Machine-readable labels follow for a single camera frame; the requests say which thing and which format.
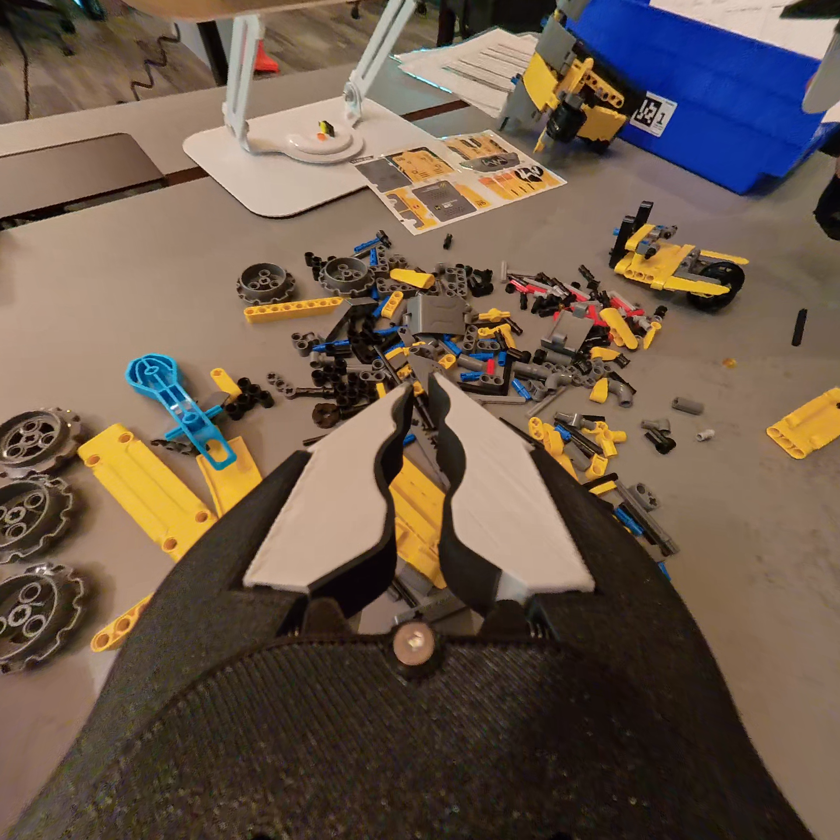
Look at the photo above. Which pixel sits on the curved yellow panel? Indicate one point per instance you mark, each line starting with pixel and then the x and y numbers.
pixel 229 489

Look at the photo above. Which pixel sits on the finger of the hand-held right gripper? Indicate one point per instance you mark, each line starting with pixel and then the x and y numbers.
pixel 823 85

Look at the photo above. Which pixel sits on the long yellow holed beam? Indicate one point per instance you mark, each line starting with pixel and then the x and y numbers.
pixel 292 310

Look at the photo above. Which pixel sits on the white book stand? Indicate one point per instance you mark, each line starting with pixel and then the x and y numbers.
pixel 262 177

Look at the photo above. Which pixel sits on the large blue plastic bin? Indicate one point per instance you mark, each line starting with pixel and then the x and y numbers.
pixel 722 98

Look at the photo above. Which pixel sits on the pile of small building pieces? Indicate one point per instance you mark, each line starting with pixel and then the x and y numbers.
pixel 459 315

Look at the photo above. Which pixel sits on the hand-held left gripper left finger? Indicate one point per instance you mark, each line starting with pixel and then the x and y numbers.
pixel 315 518

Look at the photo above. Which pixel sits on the light blue brick separator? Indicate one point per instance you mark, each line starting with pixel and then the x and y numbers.
pixel 154 377

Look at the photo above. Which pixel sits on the small yellow wheeled toy assembly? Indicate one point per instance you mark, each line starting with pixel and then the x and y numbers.
pixel 656 262

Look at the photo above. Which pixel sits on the large yellow toy model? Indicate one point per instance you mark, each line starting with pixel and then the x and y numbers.
pixel 590 118

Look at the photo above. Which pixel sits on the short yellow holed beam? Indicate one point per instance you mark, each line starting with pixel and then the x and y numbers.
pixel 118 627

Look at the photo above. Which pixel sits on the small grey wheel hub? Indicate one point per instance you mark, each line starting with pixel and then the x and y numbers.
pixel 264 282
pixel 344 274

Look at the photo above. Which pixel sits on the short yellow panel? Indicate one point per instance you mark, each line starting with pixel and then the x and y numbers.
pixel 807 423

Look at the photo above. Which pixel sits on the long yellow panel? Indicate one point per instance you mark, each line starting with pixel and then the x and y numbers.
pixel 141 485

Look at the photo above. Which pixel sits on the yellow and grey sticker sheet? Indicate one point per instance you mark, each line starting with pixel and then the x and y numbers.
pixel 446 197

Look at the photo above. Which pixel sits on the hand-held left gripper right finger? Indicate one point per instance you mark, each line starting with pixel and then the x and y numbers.
pixel 512 512

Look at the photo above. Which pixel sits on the printed paper sheets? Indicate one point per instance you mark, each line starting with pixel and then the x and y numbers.
pixel 485 62

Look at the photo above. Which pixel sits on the black axle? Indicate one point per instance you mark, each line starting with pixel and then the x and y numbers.
pixel 799 327

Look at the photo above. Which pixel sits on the grey connector tube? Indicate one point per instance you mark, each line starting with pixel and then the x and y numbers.
pixel 687 405

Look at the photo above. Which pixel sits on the orange cone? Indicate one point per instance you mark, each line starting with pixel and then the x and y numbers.
pixel 266 59

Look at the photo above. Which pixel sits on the dark grey gear wheel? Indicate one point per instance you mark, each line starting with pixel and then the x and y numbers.
pixel 36 439
pixel 33 613
pixel 26 515

